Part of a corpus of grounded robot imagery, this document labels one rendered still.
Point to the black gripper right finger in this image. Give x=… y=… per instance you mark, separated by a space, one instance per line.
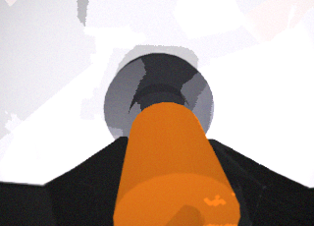
x=265 y=197

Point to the orange knob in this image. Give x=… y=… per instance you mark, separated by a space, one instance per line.
x=171 y=174

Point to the grey round pedestal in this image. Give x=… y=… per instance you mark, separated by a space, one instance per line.
x=151 y=79

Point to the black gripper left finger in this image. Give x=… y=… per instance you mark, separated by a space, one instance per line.
x=83 y=196

